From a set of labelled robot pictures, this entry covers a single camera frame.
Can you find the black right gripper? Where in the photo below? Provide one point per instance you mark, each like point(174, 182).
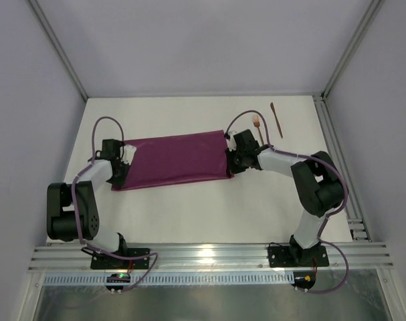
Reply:
point(233, 163)

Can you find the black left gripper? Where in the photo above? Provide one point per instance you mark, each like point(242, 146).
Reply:
point(123, 170)

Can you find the purple satin napkin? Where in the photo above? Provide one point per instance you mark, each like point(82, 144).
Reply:
point(174, 160)

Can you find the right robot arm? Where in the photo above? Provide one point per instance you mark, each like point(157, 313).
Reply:
point(319, 188)

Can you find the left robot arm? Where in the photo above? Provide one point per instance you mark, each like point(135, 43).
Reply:
point(72, 213)

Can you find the copper fork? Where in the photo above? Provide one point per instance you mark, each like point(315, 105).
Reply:
point(257, 125)

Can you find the copper knife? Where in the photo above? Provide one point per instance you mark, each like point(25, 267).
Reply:
point(273, 108)

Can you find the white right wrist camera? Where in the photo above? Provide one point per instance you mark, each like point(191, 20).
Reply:
point(231, 143)

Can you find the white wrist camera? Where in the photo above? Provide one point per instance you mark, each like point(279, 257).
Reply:
point(231, 143)
point(128, 153)

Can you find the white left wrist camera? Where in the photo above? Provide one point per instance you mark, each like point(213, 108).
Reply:
point(128, 153)

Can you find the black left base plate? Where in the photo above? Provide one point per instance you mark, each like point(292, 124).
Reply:
point(102, 261)

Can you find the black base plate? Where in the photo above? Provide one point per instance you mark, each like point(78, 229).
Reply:
point(102, 261)
point(292, 256)

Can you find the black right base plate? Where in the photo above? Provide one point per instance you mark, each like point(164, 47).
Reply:
point(292, 256)

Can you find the aluminium front rail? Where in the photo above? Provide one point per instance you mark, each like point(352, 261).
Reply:
point(194, 257)

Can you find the aluminium rail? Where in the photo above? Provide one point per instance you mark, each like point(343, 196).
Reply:
point(194, 257)
point(354, 210)

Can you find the slotted grey cable duct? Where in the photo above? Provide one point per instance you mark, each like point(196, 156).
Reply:
point(169, 278)

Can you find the aluminium right side rail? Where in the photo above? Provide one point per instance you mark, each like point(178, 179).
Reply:
point(354, 210)

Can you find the aluminium left corner post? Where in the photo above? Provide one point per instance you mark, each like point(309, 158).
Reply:
point(47, 28)

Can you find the aluminium corner post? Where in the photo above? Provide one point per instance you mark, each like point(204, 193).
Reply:
point(353, 44)
point(47, 28)

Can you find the aluminium right corner post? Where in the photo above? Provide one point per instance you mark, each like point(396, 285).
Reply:
point(353, 44)

